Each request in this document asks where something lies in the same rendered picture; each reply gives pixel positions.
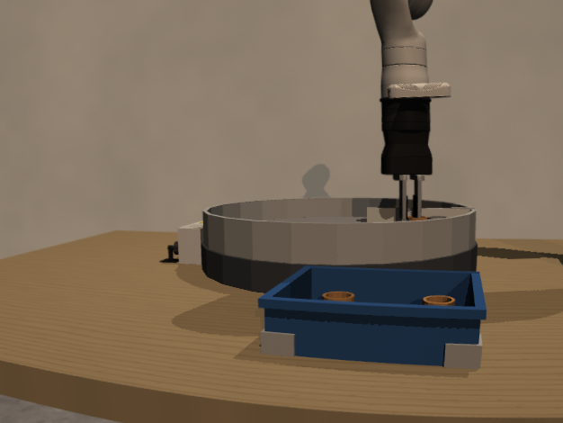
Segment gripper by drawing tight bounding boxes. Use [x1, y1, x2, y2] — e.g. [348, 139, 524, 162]
[380, 64, 451, 220]

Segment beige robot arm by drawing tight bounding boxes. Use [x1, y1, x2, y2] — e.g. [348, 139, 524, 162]
[370, 0, 433, 67]

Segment dark blue crate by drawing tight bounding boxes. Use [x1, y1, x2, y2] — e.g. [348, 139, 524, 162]
[258, 265, 487, 369]

